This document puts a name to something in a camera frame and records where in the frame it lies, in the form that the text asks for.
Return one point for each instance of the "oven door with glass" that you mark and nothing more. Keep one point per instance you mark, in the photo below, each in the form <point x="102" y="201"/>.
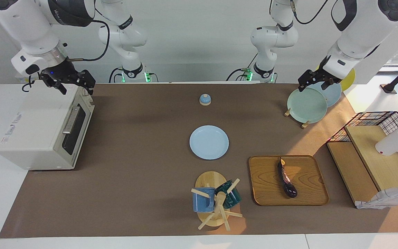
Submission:
<point x="76" y="135"/>

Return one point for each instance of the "wooden mug tree stand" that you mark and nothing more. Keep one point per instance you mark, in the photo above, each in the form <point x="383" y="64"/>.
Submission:
<point x="211" y="180"/>

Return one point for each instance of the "wooden tray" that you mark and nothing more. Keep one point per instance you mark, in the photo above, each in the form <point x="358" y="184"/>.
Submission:
<point x="306" y="180"/>

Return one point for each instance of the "cream toaster oven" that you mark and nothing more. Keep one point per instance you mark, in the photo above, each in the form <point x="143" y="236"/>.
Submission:
<point x="29" y="131"/>

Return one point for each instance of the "small light blue plate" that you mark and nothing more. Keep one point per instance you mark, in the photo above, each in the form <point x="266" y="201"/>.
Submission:
<point x="209" y="142"/>

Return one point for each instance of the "pale green plate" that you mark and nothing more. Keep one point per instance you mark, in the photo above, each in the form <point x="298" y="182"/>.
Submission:
<point x="306" y="107"/>

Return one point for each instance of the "wooden plate rack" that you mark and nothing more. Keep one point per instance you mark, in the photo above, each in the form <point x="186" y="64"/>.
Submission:
<point x="305" y="124"/>

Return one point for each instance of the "yellow plate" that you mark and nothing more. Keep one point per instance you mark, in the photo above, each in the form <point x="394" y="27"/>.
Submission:
<point x="349" y="79"/>

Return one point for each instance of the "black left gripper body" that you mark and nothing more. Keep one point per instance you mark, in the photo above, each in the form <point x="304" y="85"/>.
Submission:
<point x="318" y="77"/>

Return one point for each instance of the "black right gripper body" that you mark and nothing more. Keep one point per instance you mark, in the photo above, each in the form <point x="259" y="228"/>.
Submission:
<point x="67" y="76"/>

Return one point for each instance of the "blue mug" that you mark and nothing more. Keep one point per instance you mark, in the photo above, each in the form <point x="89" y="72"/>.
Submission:
<point x="202" y="204"/>

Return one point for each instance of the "dark purple eggplant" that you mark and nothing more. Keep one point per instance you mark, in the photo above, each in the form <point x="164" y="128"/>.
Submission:
<point x="287" y="181"/>

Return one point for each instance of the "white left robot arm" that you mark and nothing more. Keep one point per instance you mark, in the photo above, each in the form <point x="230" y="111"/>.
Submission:
<point x="365" y="34"/>

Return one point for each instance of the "marble patterned cloth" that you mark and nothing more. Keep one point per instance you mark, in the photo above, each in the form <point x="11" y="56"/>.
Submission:
<point x="385" y="199"/>

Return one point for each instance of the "brown table mat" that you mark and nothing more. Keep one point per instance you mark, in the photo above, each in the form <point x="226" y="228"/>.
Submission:
<point x="143" y="190"/>

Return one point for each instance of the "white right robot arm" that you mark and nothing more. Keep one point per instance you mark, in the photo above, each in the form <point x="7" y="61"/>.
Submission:
<point x="29" y="27"/>

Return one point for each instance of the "large light blue plate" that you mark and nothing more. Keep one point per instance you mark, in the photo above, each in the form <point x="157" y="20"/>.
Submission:
<point x="333" y="97"/>

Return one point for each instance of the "dark green mug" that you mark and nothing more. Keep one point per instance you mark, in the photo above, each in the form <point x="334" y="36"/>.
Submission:
<point x="231" y="199"/>

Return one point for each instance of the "white plastic cup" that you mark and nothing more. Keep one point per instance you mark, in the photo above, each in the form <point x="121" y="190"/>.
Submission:
<point x="392" y="143"/>

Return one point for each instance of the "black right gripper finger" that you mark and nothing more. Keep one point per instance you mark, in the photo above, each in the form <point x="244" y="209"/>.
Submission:
<point x="62" y="89"/>
<point x="89" y="89"/>

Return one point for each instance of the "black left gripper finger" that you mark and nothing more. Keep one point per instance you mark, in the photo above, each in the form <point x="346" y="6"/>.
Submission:
<point x="301" y="87"/>
<point x="328" y="84"/>

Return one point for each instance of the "wooden shelf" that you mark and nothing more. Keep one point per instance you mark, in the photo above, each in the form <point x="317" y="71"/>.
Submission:
<point x="385" y="166"/>

